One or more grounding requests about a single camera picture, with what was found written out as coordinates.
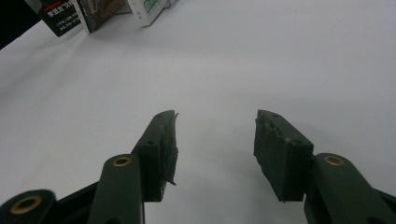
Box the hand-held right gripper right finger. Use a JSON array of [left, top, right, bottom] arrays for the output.
[[252, 108, 316, 203]]

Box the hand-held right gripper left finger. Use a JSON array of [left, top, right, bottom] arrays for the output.
[[131, 109, 180, 203]]

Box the white picture-grid magazine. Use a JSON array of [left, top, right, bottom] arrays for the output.
[[126, 0, 180, 28]]

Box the black and red magazine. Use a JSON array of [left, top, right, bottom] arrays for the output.
[[23, 0, 84, 38]]

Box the white table sheet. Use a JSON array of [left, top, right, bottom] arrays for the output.
[[0, 0, 396, 224]]

